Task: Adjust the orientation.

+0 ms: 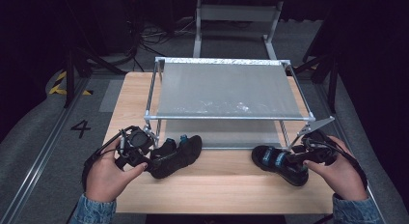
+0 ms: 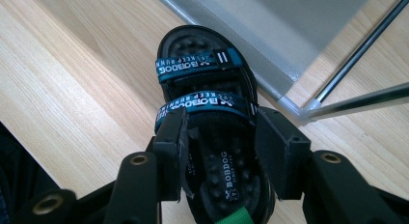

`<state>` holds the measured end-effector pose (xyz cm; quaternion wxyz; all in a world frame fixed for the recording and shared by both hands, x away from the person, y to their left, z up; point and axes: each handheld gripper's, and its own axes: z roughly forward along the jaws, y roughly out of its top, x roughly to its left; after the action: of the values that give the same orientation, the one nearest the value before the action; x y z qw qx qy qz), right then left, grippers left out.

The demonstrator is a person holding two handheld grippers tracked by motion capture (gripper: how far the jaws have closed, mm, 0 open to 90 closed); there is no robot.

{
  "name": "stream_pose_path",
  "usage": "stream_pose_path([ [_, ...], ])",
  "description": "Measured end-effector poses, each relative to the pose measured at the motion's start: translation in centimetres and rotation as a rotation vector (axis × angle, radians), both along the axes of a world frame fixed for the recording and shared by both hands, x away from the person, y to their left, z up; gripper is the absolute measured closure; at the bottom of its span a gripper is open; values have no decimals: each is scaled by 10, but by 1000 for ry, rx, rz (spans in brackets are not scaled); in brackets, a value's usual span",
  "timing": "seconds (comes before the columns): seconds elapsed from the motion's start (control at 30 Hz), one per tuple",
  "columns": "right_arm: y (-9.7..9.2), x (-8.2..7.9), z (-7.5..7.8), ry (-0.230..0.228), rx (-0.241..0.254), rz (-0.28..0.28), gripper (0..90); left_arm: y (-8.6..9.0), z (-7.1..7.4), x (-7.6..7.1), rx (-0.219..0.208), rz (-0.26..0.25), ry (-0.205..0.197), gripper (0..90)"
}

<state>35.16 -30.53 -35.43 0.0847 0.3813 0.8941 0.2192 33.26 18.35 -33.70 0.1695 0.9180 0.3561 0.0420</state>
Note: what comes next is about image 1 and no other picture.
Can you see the person's left hand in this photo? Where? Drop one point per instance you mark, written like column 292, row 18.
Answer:
column 104, row 175

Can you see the grey metal stand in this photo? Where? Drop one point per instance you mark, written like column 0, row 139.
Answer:
column 238, row 13

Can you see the aluminium floor rail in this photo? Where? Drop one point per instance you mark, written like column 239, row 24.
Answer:
column 38, row 153

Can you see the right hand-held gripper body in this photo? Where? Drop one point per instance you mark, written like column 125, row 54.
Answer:
column 318, row 151

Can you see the person's right hand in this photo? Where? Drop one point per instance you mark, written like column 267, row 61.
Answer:
column 344, row 179

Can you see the black tripod stand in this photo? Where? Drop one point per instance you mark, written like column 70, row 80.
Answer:
column 69, row 79

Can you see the metal shoe rack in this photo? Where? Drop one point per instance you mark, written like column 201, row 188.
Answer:
column 222, row 89

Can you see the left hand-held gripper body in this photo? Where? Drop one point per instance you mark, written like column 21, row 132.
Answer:
column 135, row 143

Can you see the black sandal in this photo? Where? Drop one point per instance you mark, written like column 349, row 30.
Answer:
column 276, row 162
column 180, row 158

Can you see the yellow black hazard tape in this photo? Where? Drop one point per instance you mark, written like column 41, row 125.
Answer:
column 58, row 89

